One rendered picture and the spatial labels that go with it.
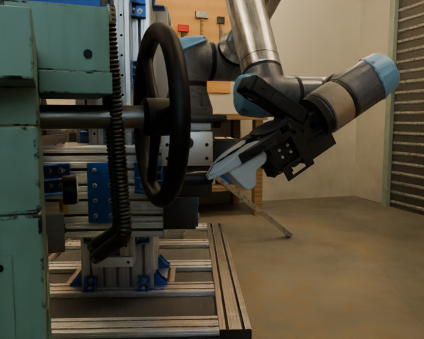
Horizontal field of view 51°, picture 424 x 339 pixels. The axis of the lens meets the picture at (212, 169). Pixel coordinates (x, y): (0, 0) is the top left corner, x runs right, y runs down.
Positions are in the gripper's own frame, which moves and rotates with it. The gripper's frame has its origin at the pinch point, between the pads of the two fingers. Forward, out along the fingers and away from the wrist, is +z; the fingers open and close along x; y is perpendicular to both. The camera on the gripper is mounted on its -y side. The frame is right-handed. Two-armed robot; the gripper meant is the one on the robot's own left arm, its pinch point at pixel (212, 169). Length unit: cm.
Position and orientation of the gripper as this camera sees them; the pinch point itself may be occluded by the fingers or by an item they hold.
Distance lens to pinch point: 66.2
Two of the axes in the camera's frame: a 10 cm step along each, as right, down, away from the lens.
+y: 4.7, 8.5, 2.5
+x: -3.5, -0.8, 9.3
